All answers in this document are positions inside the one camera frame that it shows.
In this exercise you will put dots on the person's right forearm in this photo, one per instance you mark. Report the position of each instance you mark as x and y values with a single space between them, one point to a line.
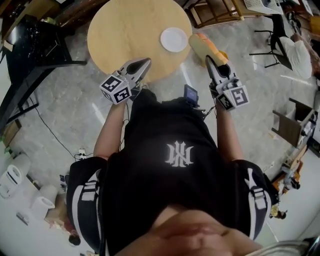
228 135

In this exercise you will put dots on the small device with blue screen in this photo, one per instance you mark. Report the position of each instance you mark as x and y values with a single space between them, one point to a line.
191 94

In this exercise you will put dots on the person's black printed shirt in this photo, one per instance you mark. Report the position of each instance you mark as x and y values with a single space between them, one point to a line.
160 185

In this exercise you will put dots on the white perforated chair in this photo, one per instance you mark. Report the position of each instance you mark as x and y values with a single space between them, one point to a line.
265 6

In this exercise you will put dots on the small white appliance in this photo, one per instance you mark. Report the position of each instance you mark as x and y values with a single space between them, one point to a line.
43 201

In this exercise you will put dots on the person's chin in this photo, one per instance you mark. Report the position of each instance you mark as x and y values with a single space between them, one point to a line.
202 232

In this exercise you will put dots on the large white appliance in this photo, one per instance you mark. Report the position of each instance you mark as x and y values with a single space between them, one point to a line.
13 175

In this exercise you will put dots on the person's left forearm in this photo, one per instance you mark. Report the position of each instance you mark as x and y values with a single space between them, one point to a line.
110 130

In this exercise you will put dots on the white round plate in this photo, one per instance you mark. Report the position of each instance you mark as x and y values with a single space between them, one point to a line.
173 40

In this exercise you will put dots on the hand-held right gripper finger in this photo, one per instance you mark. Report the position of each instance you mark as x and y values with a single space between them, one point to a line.
212 71
232 71

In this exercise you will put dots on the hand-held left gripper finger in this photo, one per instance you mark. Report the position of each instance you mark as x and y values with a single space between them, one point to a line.
144 71
136 60

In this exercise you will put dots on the black metal chair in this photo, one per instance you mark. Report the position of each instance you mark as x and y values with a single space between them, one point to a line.
278 32

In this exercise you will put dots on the white power strip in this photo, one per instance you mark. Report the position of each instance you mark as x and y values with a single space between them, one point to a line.
81 153

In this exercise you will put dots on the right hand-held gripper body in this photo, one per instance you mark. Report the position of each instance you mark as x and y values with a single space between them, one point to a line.
236 96

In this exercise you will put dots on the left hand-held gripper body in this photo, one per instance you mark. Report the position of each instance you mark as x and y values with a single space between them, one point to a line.
117 87

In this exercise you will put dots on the wooden chair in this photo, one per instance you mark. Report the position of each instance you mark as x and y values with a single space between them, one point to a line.
215 12

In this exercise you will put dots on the black table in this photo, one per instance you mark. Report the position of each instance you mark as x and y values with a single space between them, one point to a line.
37 50

